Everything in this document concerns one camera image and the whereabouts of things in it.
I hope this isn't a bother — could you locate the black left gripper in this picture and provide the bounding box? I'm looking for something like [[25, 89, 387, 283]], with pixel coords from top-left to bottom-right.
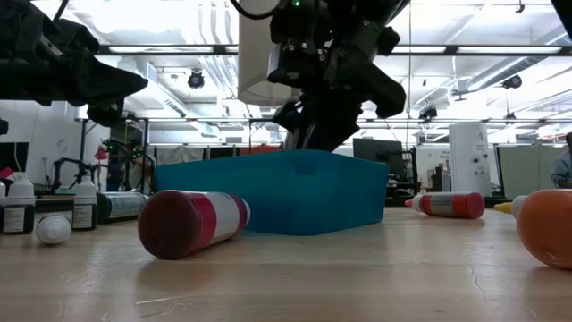
[[0, 13, 148, 129]]

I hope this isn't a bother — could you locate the teal plastic bin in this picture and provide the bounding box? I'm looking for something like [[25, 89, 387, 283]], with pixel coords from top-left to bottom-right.
[[154, 148, 390, 237]]

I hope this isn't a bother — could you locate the green food coloring bottle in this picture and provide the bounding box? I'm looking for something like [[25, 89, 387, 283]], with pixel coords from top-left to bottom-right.
[[96, 191, 151, 225]]

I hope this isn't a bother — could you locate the yellow food coloring bottle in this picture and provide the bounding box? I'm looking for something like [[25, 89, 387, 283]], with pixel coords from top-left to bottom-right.
[[516, 188, 572, 271]]

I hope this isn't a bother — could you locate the green partition panel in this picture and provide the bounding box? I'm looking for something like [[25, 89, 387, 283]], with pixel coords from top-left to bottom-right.
[[495, 143, 572, 200]]

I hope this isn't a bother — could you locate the black desk monitor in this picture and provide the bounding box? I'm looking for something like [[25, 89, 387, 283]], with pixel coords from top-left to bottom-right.
[[351, 137, 406, 165]]

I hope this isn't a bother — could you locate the dark red food coloring bottle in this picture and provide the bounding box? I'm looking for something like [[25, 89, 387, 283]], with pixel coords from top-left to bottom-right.
[[137, 189, 252, 261]]

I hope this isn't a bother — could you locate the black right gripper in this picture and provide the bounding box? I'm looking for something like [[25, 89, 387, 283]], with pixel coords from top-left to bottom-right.
[[272, 20, 407, 152]]

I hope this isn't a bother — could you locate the black aluminium table frame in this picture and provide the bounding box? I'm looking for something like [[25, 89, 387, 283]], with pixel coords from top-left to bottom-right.
[[33, 195, 515, 214]]

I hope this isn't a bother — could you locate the silver lamp with white shade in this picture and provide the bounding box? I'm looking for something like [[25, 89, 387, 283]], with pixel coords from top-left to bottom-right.
[[236, 0, 305, 108]]

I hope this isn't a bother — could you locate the person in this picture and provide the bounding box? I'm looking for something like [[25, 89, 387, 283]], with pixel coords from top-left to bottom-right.
[[550, 132, 572, 189], [106, 140, 156, 193]]

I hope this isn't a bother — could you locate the red-orange food coloring bottle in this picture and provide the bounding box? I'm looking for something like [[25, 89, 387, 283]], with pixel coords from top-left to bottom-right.
[[404, 191, 486, 220]]

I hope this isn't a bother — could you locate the black wall monitor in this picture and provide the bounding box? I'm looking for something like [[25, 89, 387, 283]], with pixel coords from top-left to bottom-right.
[[0, 141, 30, 174]]

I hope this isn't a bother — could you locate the small white-capped dropper bottle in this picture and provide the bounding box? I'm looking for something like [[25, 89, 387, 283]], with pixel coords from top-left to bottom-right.
[[71, 175, 99, 233], [1, 172, 37, 236], [34, 213, 73, 246]]

